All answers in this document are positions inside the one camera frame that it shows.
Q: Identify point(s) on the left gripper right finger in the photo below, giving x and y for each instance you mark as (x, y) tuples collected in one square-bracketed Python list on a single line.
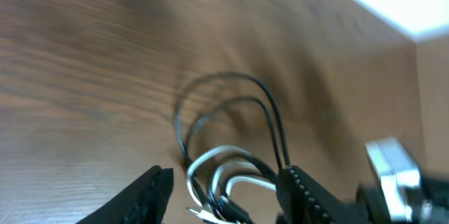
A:
[(303, 200)]

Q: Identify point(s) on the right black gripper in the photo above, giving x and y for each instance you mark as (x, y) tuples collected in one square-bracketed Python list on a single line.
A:
[(427, 203)]

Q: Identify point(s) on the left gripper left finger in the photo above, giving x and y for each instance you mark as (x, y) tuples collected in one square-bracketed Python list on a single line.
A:
[(144, 201)]

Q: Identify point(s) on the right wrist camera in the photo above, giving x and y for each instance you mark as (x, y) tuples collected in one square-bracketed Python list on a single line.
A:
[(394, 168)]

